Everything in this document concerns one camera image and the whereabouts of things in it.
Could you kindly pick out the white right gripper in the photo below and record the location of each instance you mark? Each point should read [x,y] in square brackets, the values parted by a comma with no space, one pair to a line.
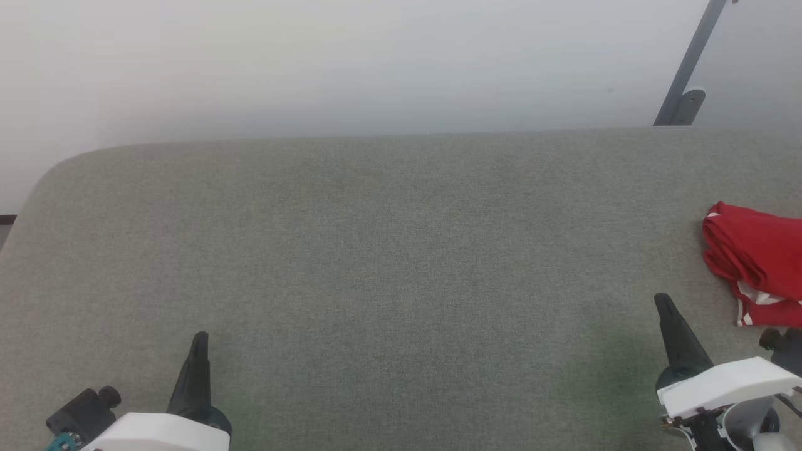
[720,382]

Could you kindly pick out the red shirt with white trim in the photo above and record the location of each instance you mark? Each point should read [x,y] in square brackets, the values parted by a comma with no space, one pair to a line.
[758,257]

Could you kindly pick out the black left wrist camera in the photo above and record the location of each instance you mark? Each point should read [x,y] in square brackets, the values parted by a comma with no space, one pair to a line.
[84,410]

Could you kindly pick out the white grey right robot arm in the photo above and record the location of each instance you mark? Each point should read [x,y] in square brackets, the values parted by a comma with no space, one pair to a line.
[752,423]

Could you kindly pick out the teal left camera connector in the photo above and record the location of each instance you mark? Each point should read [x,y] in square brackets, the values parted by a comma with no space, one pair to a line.
[61,443]

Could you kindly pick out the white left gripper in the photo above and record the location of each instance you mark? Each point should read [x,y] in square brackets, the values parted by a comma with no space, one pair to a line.
[163,433]

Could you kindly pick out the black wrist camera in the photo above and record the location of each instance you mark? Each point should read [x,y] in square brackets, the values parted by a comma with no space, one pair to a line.
[786,351]
[84,410]

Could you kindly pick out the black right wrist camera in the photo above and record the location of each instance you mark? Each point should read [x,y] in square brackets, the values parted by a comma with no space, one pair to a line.
[786,351]

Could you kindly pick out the grey metal pole with bracket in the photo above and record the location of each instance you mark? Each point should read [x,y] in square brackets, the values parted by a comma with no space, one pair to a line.
[689,62]

